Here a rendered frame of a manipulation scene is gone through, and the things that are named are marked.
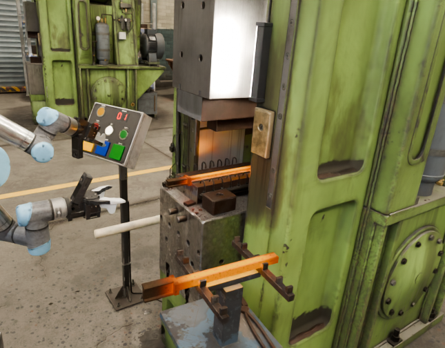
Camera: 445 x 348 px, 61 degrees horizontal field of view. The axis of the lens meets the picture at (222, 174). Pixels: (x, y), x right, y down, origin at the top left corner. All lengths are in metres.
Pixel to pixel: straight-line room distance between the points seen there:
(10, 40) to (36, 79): 2.90
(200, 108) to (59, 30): 4.93
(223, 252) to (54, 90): 5.06
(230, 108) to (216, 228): 0.49
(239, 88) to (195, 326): 0.87
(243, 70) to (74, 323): 1.69
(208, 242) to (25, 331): 1.30
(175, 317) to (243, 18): 1.08
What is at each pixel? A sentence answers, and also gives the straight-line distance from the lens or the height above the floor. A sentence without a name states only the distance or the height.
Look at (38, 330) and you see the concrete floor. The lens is 2.47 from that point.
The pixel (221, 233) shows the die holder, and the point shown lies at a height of 0.84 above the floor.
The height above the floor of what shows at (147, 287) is 0.97.
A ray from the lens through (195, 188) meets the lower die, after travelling 1.60.
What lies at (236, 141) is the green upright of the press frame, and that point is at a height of 1.07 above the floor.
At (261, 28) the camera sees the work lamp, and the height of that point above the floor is 1.62.
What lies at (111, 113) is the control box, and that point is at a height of 1.16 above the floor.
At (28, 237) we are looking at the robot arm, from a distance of 1.48.
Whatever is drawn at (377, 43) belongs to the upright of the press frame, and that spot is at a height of 1.60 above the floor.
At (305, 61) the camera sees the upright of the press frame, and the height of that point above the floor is 1.54.
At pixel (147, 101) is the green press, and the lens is 6.95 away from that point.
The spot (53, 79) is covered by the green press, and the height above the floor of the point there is 0.72.
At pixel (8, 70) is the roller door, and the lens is 9.34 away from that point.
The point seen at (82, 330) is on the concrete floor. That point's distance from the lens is 2.40.
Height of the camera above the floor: 1.62
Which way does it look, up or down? 21 degrees down
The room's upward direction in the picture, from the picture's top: 4 degrees clockwise
